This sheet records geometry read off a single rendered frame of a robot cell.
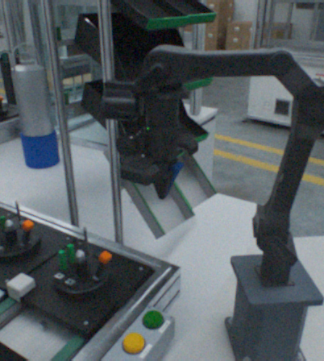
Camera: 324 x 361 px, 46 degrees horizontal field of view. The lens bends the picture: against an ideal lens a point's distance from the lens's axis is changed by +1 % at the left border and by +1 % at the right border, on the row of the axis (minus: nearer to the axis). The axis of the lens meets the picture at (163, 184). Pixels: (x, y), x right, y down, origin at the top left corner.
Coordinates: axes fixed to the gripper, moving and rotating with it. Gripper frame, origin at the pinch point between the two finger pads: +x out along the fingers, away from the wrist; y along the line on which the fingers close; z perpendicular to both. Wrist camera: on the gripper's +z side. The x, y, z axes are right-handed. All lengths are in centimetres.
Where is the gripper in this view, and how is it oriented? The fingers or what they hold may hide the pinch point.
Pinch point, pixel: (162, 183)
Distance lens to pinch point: 72.5
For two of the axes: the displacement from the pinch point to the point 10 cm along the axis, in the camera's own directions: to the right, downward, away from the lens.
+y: -5.3, 3.9, -7.6
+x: 0.0, 8.9, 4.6
